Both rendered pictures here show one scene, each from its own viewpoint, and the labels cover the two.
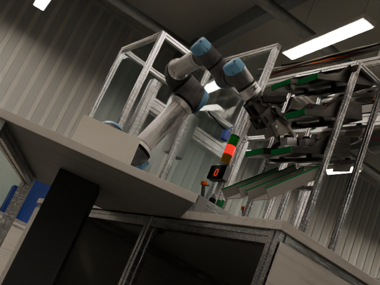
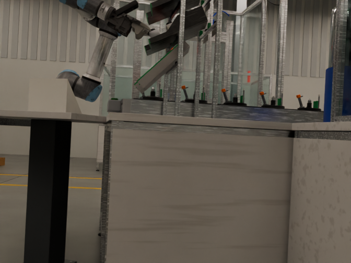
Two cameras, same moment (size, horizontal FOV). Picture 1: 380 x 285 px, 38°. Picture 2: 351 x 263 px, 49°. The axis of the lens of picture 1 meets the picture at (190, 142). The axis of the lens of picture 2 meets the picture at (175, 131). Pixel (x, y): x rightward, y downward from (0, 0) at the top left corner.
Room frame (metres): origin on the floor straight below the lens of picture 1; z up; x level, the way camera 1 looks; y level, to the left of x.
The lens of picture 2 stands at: (0.29, -1.02, 0.80)
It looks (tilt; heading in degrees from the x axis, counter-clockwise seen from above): 0 degrees down; 19
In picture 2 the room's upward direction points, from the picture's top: 3 degrees clockwise
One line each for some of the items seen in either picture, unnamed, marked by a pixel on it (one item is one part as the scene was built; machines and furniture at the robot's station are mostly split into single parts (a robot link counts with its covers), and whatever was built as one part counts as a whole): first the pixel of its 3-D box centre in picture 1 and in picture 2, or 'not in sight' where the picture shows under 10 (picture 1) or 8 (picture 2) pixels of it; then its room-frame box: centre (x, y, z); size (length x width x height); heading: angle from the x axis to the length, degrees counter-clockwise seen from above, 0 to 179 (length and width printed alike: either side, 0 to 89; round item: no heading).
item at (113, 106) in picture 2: not in sight; (113, 106); (2.28, 0.04, 0.93); 0.21 x 0.07 x 0.06; 30
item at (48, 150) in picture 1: (94, 182); (59, 118); (2.10, 0.28, 0.84); 0.90 x 0.70 x 0.03; 2
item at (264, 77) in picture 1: (242, 132); (175, 27); (2.56, -0.22, 1.46); 0.03 x 0.03 x 1.00; 30
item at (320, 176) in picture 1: (310, 162); (191, 38); (2.07, -0.48, 1.26); 0.36 x 0.21 x 0.80; 30
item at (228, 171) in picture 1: (226, 158); not in sight; (2.54, -0.19, 1.29); 0.12 x 0.05 x 0.25; 30
